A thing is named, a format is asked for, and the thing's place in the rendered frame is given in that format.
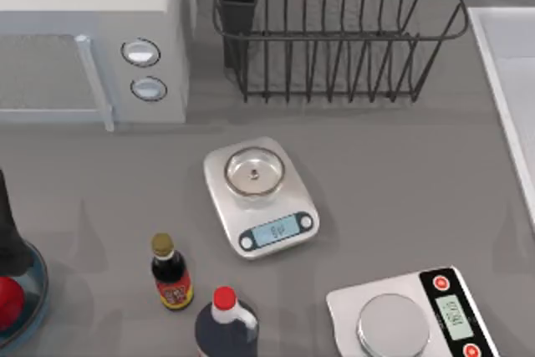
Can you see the blue glass bowl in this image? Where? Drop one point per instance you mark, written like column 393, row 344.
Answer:
column 35, row 290

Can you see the pale microwave oven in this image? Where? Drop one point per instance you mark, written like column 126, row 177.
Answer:
column 50, row 6

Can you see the round microwave knob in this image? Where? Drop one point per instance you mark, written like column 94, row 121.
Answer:
column 140, row 52
column 148, row 89

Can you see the silver kitchen scale with bowl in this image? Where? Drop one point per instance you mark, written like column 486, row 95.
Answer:
column 259, row 202

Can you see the silver and black kitchen scale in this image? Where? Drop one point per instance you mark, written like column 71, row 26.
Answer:
column 414, row 315

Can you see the large dark red-capped bottle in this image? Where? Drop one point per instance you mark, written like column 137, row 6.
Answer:
column 225, row 327

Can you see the small dark sauce bottle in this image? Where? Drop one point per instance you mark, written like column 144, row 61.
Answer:
column 170, row 277

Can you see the red apple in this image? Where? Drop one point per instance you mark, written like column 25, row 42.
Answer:
column 9, row 302

